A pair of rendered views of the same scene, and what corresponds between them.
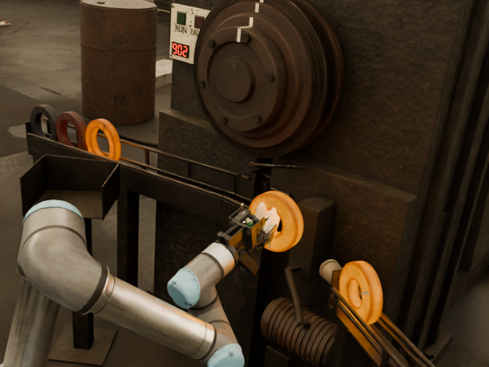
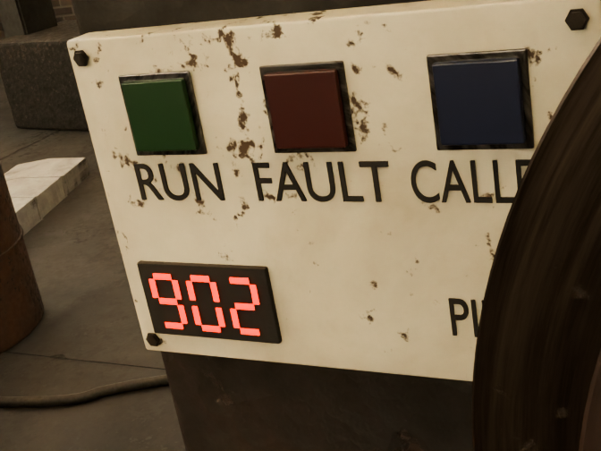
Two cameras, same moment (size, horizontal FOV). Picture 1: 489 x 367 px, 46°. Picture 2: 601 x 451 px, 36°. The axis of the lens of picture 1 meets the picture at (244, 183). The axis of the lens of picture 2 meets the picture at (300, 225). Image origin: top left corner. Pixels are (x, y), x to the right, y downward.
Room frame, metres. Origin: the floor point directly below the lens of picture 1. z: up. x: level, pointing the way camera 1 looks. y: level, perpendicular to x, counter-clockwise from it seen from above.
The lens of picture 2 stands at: (1.50, 0.26, 1.31)
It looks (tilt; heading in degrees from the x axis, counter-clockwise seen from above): 22 degrees down; 352
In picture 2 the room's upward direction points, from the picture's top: 10 degrees counter-clockwise
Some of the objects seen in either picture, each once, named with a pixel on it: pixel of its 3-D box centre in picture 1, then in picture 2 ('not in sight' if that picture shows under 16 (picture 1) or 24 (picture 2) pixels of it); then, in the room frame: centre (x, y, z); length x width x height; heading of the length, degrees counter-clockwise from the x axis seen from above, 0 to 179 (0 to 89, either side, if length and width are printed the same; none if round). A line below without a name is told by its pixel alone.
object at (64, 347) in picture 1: (75, 263); not in sight; (1.72, 0.57, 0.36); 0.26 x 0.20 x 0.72; 89
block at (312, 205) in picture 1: (311, 237); not in sight; (1.49, -0.21, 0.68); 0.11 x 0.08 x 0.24; 144
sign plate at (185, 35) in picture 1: (200, 37); (332, 202); (1.91, 0.19, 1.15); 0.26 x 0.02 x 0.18; 54
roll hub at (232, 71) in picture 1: (239, 79); not in sight; (1.55, 0.04, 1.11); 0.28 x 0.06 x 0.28; 54
